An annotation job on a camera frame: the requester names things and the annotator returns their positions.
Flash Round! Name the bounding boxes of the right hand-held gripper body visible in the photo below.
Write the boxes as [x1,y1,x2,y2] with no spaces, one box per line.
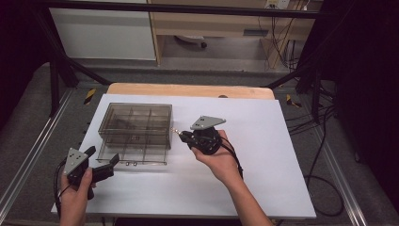
[189,115,227,155]

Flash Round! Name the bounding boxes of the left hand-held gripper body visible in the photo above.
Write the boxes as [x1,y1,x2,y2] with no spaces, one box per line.
[63,147,95,186]

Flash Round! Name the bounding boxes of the smoky transparent drawer organizer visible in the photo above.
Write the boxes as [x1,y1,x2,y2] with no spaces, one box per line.
[97,102,174,151]

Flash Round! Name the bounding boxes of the person's right hand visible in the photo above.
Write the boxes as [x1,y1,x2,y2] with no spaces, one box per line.
[191,130,245,187]

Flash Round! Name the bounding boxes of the person's left hand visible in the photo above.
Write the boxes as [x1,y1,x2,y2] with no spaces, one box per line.
[58,167,97,218]

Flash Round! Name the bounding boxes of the wooden table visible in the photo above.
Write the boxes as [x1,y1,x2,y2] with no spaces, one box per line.
[106,82,276,101]

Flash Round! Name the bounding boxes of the white board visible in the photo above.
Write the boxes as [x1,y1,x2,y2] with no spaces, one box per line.
[51,93,317,219]

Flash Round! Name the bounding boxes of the office chair base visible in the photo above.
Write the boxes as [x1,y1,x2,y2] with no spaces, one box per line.
[173,34,208,50]

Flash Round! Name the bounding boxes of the wooden desk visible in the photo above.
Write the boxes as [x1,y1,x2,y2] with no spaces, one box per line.
[147,0,324,70]

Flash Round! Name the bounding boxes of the white cabinet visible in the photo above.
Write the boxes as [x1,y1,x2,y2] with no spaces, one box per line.
[49,7,157,61]

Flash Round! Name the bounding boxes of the dark curtain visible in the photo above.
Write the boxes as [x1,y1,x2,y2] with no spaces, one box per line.
[0,0,53,130]
[319,0,399,206]

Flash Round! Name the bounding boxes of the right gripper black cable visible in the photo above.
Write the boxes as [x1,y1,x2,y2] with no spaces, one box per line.
[219,136,245,181]

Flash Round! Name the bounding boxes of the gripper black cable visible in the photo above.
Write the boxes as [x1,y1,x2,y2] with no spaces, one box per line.
[219,136,245,181]
[53,159,69,218]

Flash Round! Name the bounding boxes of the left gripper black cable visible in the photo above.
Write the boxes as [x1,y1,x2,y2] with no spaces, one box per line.
[53,159,69,218]

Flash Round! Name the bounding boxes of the aluminium floor rail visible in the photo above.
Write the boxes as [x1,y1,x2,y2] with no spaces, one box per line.
[0,89,75,215]
[312,125,369,226]

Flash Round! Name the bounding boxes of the black floor cables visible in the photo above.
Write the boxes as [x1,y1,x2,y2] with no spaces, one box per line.
[282,103,344,218]

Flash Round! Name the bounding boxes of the hanging black cables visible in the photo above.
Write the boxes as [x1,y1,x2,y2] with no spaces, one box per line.
[257,14,303,72]

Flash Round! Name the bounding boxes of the black metal frame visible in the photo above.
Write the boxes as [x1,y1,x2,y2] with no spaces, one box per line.
[31,0,337,124]

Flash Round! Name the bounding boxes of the wall power outlet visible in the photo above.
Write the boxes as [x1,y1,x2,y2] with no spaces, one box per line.
[265,0,292,10]

